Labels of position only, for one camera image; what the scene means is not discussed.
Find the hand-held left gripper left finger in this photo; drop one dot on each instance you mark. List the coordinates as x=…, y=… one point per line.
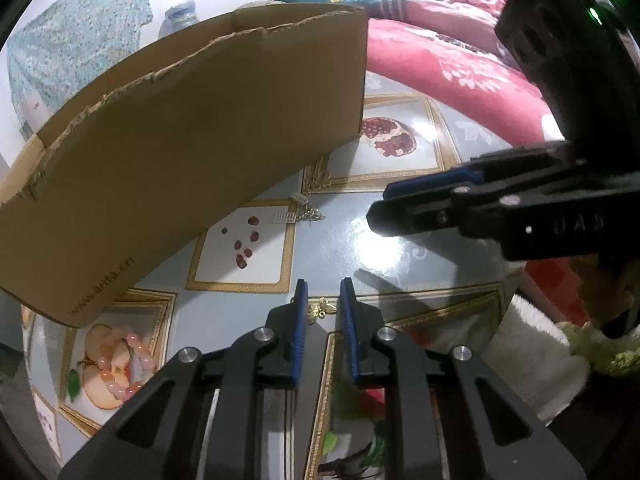
x=300, y=332

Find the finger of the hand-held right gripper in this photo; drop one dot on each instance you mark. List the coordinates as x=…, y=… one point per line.
x=415, y=220
x=430, y=185

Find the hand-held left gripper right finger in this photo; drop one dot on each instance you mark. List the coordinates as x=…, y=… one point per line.
x=350, y=332

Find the gold brooch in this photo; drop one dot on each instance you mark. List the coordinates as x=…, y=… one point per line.
x=320, y=308

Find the brown cardboard box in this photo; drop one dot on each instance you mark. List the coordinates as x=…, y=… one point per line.
x=185, y=135

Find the pink floral blanket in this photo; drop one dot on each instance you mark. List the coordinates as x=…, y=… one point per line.
x=450, y=65

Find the white fluffy cloth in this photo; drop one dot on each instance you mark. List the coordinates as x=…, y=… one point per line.
x=537, y=355

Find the green fuzzy cloth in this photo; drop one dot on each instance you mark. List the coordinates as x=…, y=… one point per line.
x=597, y=347

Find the blue water jug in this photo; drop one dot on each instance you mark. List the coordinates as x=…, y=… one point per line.
x=179, y=16

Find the teal floral hanging cloth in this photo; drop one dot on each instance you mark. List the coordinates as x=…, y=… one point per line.
x=70, y=45

